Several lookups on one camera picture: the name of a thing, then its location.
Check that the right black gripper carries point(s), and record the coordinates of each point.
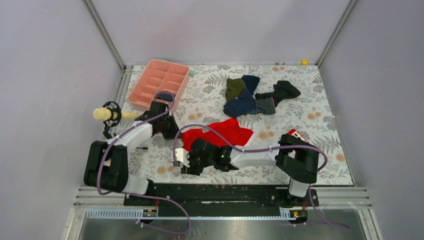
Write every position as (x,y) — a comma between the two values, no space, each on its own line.
(191,169)

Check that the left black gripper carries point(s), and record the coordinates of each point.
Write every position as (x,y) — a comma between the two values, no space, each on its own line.
(173,133)

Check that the pink divided organizer tray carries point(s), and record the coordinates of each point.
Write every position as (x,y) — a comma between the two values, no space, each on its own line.
(159,76)

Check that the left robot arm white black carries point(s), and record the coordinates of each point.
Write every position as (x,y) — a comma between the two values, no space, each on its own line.
(107,165)

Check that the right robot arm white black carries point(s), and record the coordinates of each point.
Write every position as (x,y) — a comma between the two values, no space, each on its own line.
(295,157)

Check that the dark rolled underwear in tray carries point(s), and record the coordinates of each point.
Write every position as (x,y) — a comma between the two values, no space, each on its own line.
(164,96)

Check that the navy blue underwear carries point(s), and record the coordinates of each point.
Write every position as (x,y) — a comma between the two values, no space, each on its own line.
(245,102)

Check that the olive green underwear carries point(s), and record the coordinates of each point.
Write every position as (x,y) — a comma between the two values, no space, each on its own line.
(234,87)

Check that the striped grey underwear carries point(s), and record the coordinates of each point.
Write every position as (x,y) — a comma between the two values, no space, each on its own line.
(265,106)

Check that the black underwear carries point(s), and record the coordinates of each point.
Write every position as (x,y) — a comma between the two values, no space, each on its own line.
(283,90)

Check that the microphone with foam cover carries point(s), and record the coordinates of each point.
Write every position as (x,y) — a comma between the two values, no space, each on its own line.
(106,114)

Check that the red white grid block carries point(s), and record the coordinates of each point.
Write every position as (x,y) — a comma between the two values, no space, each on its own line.
(293,132)

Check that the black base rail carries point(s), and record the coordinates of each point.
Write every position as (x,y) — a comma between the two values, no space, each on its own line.
(222,200)

